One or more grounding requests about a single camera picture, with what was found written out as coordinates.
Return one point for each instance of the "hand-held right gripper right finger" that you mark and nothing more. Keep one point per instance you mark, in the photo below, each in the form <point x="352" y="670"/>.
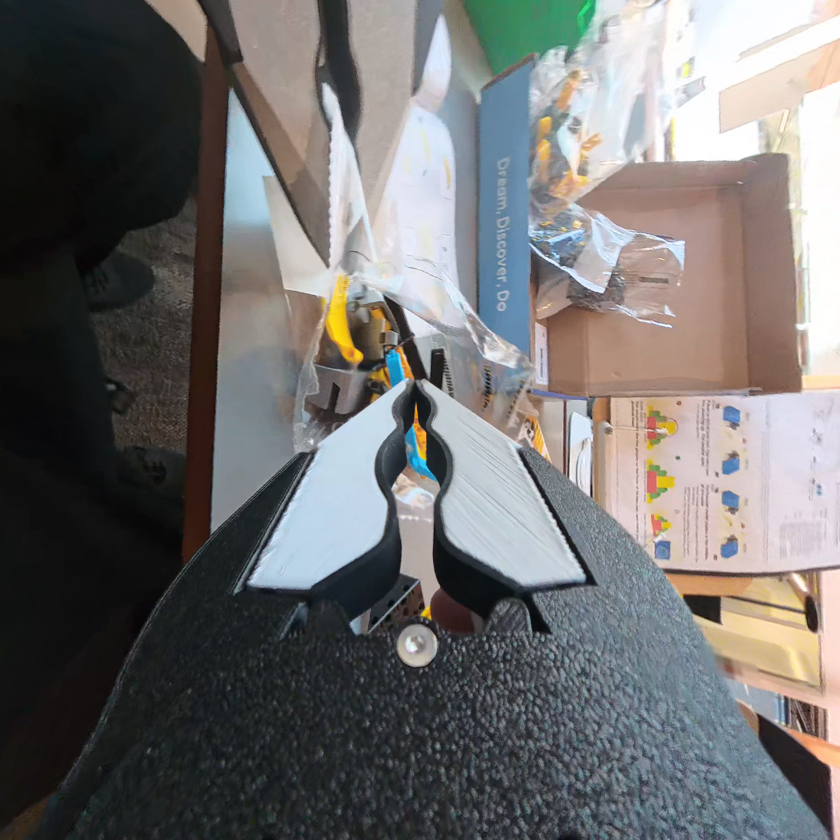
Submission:
<point x="505" y="518"/>

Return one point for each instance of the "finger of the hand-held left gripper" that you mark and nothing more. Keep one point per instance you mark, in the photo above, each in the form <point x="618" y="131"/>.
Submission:
<point x="390" y="65"/>
<point x="275" y="65"/>

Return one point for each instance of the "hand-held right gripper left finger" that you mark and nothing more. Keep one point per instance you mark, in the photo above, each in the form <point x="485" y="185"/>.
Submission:
<point x="328" y="518"/>

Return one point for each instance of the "yellow black brick assembly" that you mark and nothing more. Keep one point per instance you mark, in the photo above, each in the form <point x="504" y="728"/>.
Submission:
<point x="394" y="600"/>

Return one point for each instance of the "clear bag yellow gear parts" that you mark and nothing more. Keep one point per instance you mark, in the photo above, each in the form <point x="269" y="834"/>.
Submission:
<point x="558" y="144"/>

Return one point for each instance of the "blue cardboard kit box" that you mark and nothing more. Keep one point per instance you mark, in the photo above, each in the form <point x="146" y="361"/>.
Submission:
<point x="689" y="341"/>

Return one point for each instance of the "grey desk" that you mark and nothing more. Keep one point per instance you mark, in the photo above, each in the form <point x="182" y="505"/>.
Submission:
<point x="256" y="394"/>

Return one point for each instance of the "wooden document stand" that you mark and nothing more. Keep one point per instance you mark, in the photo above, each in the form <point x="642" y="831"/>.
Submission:
<point x="600" y="472"/>

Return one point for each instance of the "instruction booklet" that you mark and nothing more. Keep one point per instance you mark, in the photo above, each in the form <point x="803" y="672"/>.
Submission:
<point x="420" y="184"/>

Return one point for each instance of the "green plastic bin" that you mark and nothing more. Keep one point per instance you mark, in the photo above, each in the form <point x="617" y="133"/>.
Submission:
<point x="512" y="33"/>

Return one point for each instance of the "person's black trouser legs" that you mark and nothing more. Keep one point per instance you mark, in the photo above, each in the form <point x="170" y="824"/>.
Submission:
<point x="85" y="131"/>

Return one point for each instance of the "printed instruction sheet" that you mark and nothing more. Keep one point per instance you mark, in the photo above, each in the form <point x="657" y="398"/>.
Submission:
<point x="722" y="479"/>

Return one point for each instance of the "clear bag white label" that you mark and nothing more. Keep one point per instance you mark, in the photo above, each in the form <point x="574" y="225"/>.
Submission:
<point x="590" y="275"/>

